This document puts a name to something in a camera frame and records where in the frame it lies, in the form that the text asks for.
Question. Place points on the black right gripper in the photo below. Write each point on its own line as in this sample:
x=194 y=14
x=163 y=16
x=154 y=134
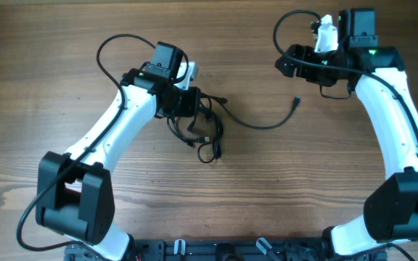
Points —
x=302 y=70

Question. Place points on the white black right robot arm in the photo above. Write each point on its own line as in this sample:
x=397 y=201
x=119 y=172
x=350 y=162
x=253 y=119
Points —
x=347 y=49

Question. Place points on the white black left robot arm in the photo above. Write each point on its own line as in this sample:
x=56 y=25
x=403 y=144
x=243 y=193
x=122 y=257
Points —
x=74 y=190

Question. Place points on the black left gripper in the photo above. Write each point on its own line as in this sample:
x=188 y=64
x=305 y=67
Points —
x=191 y=108

